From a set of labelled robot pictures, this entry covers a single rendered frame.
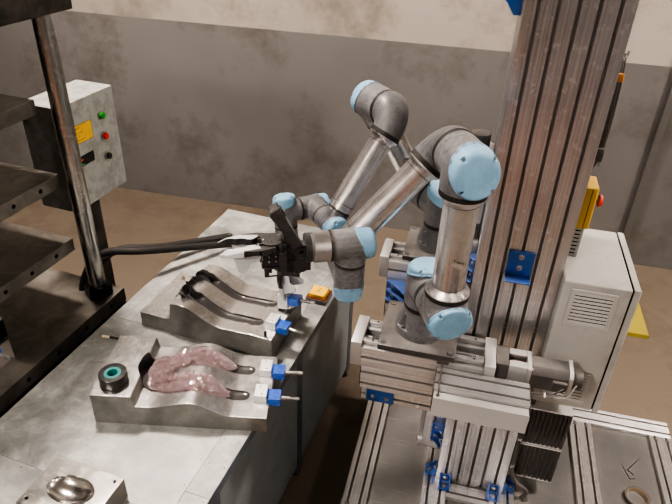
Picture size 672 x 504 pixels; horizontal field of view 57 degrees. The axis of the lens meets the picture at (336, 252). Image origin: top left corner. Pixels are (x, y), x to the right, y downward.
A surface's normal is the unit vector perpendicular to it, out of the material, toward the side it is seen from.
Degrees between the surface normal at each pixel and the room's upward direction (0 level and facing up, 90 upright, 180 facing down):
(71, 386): 0
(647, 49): 90
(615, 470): 0
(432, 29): 90
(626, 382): 0
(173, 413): 90
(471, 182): 82
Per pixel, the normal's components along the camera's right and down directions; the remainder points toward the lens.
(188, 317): -0.33, 0.49
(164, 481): 0.04, -0.85
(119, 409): -0.04, 0.53
